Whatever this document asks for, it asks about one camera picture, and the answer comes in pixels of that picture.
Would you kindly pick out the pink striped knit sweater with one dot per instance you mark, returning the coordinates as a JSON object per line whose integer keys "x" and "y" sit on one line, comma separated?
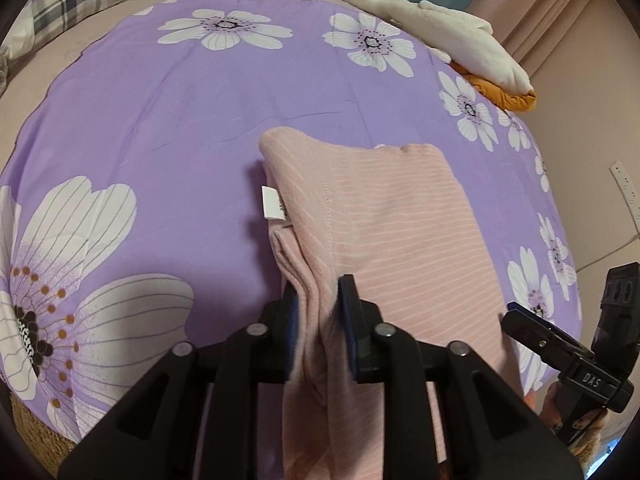
{"x": 399, "y": 222}

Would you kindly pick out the person right hand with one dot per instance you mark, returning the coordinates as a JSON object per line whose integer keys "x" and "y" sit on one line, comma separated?
{"x": 555, "y": 409}

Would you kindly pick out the purple floral bed sheet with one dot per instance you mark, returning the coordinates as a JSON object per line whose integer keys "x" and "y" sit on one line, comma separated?
{"x": 130, "y": 207}

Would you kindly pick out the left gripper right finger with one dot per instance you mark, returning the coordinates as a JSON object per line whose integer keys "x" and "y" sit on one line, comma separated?
{"x": 489, "y": 431}

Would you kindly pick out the white goose plush toy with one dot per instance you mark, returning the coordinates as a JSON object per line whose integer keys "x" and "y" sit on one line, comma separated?
{"x": 464, "y": 42}

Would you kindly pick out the white wall socket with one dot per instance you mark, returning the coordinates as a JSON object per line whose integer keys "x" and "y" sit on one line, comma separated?
{"x": 628, "y": 190}

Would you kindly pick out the pink curtain right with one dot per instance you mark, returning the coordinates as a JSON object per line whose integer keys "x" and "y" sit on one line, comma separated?
{"x": 529, "y": 29}

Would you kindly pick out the plaid grey blanket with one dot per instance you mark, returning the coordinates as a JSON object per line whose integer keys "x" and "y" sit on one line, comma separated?
{"x": 41, "y": 21}

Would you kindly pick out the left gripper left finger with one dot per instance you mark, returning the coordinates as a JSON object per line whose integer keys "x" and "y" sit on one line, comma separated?
{"x": 194, "y": 414}

